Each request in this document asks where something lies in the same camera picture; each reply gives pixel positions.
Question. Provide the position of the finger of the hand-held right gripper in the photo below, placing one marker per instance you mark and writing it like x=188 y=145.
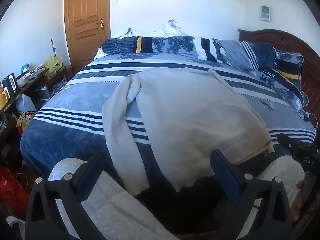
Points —
x=286 y=142

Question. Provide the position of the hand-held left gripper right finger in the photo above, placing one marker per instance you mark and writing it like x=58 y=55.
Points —
x=226 y=177

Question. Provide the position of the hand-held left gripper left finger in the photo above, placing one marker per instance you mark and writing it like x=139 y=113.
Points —
x=86 y=177

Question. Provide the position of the cream knit sweater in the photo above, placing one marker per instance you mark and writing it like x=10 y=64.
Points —
x=190 y=120

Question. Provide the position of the person's right hand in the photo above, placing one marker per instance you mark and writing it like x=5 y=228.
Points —
x=296 y=202

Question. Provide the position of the dark pillow with yellow stripe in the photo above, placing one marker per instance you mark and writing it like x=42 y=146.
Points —
x=287 y=72

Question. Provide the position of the red plastic bag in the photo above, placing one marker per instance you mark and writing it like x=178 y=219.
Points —
x=12 y=190

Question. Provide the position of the blue white striped bed blanket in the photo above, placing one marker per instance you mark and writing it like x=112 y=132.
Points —
x=70 y=100

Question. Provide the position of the yellow and red bag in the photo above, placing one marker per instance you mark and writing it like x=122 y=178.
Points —
x=23 y=121

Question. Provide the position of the white shoe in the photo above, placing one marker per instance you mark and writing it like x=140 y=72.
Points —
x=15 y=223

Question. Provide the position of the translucent plastic jug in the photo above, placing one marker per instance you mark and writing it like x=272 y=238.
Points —
x=26 y=103

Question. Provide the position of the blue striped pillow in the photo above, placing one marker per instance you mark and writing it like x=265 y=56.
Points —
x=240 y=55

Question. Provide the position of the dark wooden headboard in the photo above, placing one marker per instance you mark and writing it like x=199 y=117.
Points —
x=297 y=42

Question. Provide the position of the dark wooden desk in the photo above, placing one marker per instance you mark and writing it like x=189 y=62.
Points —
x=32 y=80

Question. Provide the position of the yellow plastic bag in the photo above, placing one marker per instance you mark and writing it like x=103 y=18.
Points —
x=53 y=66

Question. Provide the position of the black and white device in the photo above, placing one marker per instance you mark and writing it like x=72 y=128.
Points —
x=9 y=85

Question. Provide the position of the thin dark stick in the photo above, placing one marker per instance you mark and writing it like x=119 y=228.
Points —
x=53 y=47

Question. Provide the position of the folded blue patterned quilt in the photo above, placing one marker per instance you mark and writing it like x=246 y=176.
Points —
x=160 y=45

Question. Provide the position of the brown wooden door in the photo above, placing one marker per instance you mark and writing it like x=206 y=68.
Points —
x=86 y=22

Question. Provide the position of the white wall thermostat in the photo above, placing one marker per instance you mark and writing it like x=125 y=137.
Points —
x=265 y=12

